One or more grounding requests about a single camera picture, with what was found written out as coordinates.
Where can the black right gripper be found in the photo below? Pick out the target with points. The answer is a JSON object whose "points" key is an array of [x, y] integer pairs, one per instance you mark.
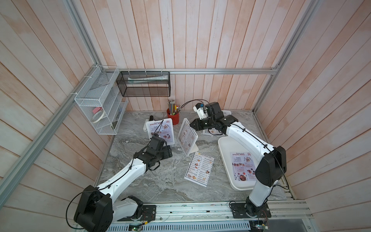
{"points": [[197, 126]]}

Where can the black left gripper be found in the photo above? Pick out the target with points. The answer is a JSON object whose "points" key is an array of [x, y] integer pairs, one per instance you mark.
{"points": [[167, 152]]}

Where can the special menu sheet top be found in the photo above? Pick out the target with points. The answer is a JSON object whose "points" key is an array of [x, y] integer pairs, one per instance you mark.
{"points": [[161, 130]]}

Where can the special menu sheet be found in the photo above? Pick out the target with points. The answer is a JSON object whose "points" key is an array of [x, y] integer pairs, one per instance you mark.
{"points": [[161, 130], [243, 166]]}

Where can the white menu holder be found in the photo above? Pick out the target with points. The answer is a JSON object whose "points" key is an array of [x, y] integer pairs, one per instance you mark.
{"points": [[187, 139], [215, 132], [161, 130]]}

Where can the Dim Sum Inn menu front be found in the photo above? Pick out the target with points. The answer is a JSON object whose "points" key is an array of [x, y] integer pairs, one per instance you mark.
{"points": [[199, 169]]}

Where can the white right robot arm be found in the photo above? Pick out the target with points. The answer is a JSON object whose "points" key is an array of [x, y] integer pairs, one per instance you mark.
{"points": [[272, 167]]}

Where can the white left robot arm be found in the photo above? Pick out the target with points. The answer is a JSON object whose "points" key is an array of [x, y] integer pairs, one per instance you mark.
{"points": [[98, 207]]}

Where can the special menu sheet in tray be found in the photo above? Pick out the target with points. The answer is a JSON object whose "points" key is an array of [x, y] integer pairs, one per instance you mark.
{"points": [[243, 166]]}

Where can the red metal pen cup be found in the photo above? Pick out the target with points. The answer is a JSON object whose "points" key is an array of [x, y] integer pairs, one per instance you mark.
{"points": [[175, 118]]}

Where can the pencils and pens bundle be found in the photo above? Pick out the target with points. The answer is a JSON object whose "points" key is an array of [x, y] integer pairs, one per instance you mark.
{"points": [[173, 108]]}

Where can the white plastic tray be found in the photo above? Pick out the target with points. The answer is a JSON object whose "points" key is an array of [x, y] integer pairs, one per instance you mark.
{"points": [[227, 145]]}

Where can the white tape roll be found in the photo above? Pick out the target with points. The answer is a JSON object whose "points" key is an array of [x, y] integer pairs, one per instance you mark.
{"points": [[98, 116]]}

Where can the black mesh basket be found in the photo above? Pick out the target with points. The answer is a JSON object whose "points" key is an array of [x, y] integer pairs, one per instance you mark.
{"points": [[144, 84]]}

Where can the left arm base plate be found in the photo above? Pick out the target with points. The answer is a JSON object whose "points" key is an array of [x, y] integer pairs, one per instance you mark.
{"points": [[148, 213]]}

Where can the white wire mesh shelf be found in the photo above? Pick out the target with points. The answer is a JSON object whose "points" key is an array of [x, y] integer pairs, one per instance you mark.
{"points": [[99, 89]]}

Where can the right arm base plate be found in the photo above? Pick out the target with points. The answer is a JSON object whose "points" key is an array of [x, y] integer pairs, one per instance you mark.
{"points": [[243, 210]]}

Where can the aluminium front rail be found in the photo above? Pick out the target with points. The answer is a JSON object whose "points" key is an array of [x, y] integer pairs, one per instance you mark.
{"points": [[286, 216]]}

